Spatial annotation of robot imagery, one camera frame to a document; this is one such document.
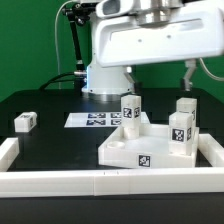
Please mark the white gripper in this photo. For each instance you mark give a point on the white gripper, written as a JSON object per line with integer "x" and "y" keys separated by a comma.
{"x": 132, "y": 32}

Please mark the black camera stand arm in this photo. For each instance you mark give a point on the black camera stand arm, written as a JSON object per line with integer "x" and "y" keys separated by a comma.
{"x": 78, "y": 14}

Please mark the white sheet with tags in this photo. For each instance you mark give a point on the white sheet with tags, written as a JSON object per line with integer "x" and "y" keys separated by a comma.
{"x": 98, "y": 119}

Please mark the white U-shaped fence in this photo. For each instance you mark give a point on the white U-shaped fence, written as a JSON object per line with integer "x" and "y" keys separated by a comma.
{"x": 102, "y": 182}

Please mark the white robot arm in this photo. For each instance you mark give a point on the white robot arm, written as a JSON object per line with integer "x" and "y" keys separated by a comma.
{"x": 107, "y": 83}

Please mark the white square table top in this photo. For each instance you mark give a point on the white square table top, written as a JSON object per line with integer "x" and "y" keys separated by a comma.
{"x": 149, "y": 150}

